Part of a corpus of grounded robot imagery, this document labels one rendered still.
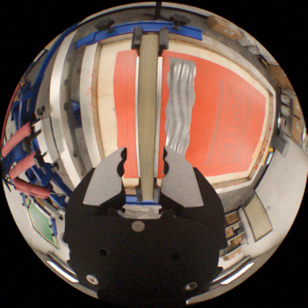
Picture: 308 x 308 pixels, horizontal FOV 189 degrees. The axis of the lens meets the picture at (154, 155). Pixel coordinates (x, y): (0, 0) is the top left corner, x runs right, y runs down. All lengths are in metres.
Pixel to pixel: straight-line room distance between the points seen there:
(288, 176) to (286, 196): 0.59
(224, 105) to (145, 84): 0.25
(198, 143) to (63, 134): 0.38
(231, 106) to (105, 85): 0.37
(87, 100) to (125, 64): 0.13
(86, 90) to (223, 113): 0.39
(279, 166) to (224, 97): 3.58
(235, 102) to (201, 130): 0.17
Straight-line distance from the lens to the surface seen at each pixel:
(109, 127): 0.31
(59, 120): 0.29
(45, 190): 0.69
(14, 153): 0.79
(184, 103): 0.28
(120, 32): 0.31
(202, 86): 0.31
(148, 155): 0.20
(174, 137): 0.29
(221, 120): 0.35
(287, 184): 3.78
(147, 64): 0.18
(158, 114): 0.24
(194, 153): 0.35
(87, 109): 0.29
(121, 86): 0.29
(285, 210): 3.99
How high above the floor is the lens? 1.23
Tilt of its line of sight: 59 degrees down
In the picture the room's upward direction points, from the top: 176 degrees clockwise
